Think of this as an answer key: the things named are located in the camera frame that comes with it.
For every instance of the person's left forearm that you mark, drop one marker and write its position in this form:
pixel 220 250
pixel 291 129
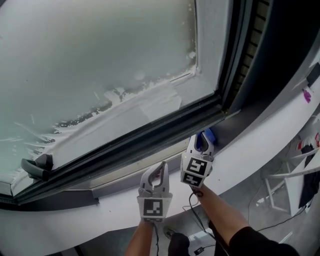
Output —
pixel 140 240

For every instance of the person's black trousers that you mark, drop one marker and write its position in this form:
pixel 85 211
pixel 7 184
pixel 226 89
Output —
pixel 178 245

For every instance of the dark window frame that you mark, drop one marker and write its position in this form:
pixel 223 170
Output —
pixel 150 140

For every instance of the person's right forearm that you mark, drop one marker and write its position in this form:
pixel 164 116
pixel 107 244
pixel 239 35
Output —
pixel 222 212

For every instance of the blue cleaning cloth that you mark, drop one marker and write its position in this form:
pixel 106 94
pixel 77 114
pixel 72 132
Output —
pixel 212 136

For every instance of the red and white hanging holder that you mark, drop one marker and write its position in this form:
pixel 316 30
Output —
pixel 317 140

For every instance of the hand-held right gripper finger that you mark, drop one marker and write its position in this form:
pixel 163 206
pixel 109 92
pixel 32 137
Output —
pixel 192 145
pixel 210 147

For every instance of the small purple rag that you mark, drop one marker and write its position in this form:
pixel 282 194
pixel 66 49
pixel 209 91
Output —
pixel 307 95

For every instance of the white metal rack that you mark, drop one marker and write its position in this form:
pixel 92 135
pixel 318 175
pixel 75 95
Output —
pixel 287 185

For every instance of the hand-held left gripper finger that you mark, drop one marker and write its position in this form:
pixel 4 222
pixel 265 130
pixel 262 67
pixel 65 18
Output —
pixel 146 178
pixel 165 185

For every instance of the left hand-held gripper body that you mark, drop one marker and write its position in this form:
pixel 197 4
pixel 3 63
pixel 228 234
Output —
pixel 153 207

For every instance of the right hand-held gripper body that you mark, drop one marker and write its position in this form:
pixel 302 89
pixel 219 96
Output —
pixel 196 167

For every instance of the person's black shirt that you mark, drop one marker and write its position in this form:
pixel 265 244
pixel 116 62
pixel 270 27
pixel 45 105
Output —
pixel 257 242

